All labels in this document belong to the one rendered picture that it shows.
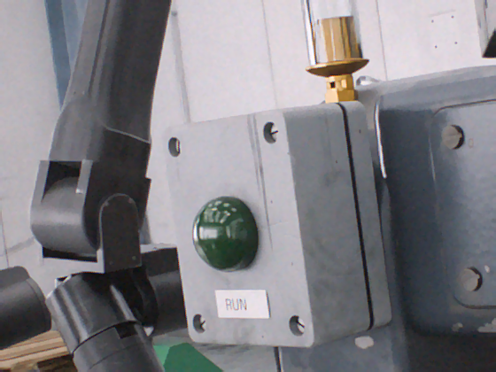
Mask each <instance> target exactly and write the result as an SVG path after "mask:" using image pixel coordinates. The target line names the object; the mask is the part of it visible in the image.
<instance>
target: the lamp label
mask: <svg viewBox="0 0 496 372"><path fill-rule="evenodd" d="M215 297H216V298H217V305H218V311H219V318H269V317H268V309H267V296H266V290H215Z"/></svg>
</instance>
